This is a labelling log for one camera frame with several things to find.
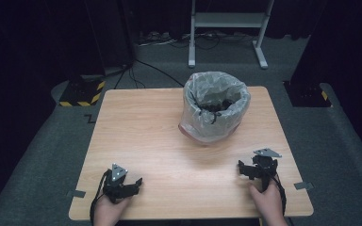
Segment bin with plastic liner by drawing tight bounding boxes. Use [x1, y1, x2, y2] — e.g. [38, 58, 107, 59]
[178, 71, 252, 144]

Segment pink trash bin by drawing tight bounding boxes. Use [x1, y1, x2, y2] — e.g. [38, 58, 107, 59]
[177, 121, 242, 146]

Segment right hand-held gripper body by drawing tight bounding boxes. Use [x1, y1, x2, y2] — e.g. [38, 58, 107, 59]
[252, 148, 283, 192]

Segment white metal stand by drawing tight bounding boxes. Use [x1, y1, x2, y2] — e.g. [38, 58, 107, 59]
[187, 0, 276, 71]

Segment person's right hand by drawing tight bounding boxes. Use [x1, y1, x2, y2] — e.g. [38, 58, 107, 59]
[248, 181, 286, 226]

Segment black yellow striped base plate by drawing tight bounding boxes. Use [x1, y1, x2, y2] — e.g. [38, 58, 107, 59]
[283, 80, 333, 108]
[58, 79, 107, 107]

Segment dark crumpled waste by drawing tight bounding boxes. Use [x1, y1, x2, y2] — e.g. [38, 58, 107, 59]
[200, 99, 234, 114]

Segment grey tape strip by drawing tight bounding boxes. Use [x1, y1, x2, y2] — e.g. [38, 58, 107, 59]
[67, 189, 87, 199]
[293, 181, 315, 191]

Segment bundle of floor cables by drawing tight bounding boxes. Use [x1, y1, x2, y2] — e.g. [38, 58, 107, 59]
[137, 30, 256, 51]

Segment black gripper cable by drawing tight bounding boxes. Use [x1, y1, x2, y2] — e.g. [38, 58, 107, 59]
[271, 173, 288, 218]
[89, 169, 112, 226]

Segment black curtain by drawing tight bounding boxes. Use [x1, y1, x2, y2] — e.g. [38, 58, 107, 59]
[289, 0, 362, 164]
[0, 0, 137, 83]

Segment black floor cable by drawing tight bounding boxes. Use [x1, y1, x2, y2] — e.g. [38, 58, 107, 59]
[113, 58, 185, 90]

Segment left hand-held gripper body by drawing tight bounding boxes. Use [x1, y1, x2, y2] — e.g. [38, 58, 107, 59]
[102, 163, 130, 203]

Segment person's left hand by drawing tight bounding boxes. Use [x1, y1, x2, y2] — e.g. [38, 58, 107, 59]
[92, 195, 132, 226]

